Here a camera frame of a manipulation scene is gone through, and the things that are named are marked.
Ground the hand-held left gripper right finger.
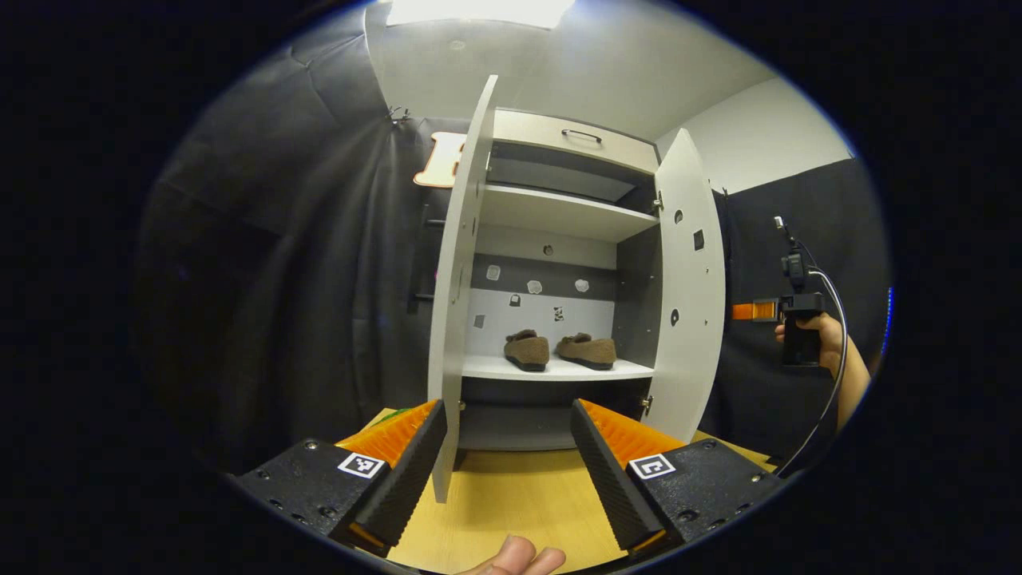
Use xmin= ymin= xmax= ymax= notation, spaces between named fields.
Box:
xmin=569 ymin=399 xmax=787 ymax=560

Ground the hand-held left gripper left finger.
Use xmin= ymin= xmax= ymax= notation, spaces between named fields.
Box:
xmin=232 ymin=399 xmax=448 ymax=558

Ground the white cabinet door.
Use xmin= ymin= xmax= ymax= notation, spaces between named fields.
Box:
xmin=639 ymin=128 xmax=727 ymax=444
xmin=427 ymin=74 xmax=500 ymax=504

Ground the brown fuzzy shoe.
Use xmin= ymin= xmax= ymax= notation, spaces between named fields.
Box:
xmin=503 ymin=329 xmax=552 ymax=373
xmin=555 ymin=332 xmax=618 ymax=371

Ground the white shoe cabinet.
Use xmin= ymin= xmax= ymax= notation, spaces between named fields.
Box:
xmin=459 ymin=108 xmax=664 ymax=452

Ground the white cabinet drawer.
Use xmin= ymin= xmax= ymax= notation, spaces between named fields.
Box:
xmin=489 ymin=109 xmax=660 ymax=173

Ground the black backdrop cloth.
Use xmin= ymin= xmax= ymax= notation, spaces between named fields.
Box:
xmin=132 ymin=8 xmax=891 ymax=472

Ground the ceiling light panel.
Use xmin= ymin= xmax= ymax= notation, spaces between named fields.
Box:
xmin=383 ymin=0 xmax=576 ymax=30

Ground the grey cable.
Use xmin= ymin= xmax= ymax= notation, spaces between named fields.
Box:
xmin=770 ymin=268 xmax=850 ymax=478

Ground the black door handle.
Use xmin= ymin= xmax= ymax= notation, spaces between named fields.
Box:
xmin=407 ymin=204 xmax=448 ymax=314

